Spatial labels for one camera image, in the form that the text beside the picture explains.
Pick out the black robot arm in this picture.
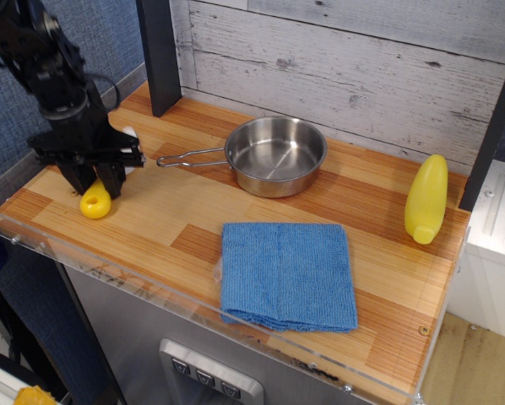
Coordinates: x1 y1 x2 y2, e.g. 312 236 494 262
0 1 145 198

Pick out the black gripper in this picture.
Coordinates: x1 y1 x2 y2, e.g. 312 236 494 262
27 80 145 199

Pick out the yellow plastic banana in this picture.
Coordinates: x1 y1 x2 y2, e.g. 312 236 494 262
405 154 448 245

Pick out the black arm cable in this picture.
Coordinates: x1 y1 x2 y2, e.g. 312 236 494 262
85 73 122 111

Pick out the yellow black object bottom left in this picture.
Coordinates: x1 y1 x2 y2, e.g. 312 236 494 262
0 354 59 404

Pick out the white knife yellow handle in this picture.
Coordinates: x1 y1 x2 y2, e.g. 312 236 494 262
79 126 145 219

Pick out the stainless steel pot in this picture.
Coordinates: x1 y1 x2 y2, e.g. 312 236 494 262
156 116 328 198

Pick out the black left post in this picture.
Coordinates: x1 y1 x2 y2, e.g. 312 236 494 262
136 0 182 117

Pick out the blue folded cloth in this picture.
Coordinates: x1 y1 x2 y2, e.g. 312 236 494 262
220 223 358 332

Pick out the white appliance at right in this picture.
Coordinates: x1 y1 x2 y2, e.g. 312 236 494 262
447 160 505 337

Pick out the silver button panel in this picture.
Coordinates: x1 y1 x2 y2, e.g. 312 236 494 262
159 338 264 404

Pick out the clear acrylic edge guard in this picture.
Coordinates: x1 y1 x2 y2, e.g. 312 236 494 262
0 205 473 405

